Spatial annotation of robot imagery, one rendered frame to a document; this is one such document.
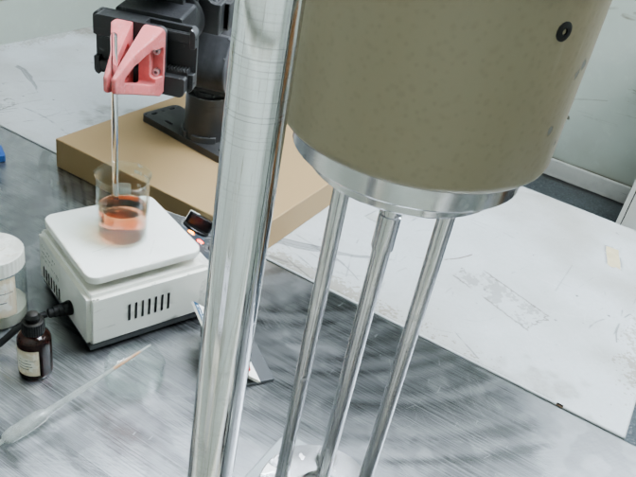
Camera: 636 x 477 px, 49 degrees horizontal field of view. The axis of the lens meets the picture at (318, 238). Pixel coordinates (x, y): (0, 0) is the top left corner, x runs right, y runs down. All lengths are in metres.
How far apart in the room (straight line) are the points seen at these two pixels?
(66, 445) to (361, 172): 0.47
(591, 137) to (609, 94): 0.22
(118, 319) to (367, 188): 0.50
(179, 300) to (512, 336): 0.39
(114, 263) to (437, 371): 0.35
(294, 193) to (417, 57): 0.73
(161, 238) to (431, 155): 0.53
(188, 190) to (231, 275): 0.73
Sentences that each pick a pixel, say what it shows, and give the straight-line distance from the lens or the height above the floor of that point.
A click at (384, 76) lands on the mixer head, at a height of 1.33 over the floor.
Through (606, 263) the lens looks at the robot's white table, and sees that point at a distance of 1.08.
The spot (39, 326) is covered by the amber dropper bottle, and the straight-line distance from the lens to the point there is 0.67.
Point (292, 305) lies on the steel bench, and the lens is 0.80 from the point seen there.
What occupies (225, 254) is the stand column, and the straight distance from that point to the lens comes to 0.18.
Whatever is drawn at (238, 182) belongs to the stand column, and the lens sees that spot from 0.17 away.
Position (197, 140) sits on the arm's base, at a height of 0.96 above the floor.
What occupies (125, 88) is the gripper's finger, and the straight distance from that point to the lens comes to 0.67.
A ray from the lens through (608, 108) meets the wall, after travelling 3.50.
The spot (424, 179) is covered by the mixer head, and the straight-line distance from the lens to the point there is 0.22.
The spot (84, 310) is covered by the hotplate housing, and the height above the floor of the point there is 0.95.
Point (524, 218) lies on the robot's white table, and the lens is 1.11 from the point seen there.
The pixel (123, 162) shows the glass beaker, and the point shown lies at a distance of 0.72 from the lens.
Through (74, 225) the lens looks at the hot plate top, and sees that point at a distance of 0.74.
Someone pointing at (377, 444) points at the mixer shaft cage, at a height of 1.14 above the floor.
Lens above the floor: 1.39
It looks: 32 degrees down
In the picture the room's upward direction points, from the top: 11 degrees clockwise
